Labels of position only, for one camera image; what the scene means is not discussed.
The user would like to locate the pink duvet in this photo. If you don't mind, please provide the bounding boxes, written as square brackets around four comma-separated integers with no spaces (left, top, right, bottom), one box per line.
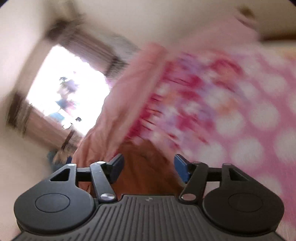
[73,43,178,186]

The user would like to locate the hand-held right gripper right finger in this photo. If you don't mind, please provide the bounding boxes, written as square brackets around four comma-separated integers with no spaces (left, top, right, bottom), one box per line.
[174,154,249,202]

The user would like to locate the brown padded jacket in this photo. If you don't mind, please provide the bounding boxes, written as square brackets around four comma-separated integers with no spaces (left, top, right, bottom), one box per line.
[89,140,185,197]

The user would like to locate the brown striped curtain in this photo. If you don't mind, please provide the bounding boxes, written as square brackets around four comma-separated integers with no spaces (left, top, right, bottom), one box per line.
[45,17,126,77]
[8,91,82,158]

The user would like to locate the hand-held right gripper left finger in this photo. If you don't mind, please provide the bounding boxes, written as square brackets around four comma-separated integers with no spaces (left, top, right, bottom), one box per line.
[50,153,125,204]

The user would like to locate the hanging clothes outside window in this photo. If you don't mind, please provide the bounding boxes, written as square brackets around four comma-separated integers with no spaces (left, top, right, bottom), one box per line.
[54,75,81,129]

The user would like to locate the pink polka dot blanket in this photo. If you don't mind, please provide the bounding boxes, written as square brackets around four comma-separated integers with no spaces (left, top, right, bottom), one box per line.
[125,46,296,232]

